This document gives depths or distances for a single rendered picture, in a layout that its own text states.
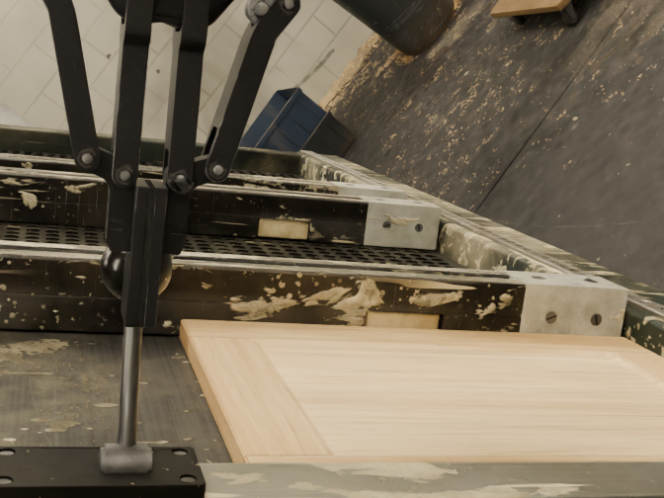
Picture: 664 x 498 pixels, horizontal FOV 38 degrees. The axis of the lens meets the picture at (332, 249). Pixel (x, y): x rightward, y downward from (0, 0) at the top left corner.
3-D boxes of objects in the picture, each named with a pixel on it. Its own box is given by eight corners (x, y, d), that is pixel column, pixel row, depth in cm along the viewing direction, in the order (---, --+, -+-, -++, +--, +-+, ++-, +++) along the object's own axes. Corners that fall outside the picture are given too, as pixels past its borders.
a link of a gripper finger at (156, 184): (146, 178, 48) (161, 180, 49) (134, 311, 50) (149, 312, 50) (152, 187, 46) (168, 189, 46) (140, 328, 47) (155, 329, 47)
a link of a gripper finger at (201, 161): (165, 148, 48) (224, 154, 48) (156, 247, 49) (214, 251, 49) (168, 152, 46) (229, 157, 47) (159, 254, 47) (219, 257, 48)
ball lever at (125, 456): (164, 491, 49) (179, 231, 50) (88, 492, 48) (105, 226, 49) (155, 478, 53) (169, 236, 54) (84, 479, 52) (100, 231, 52)
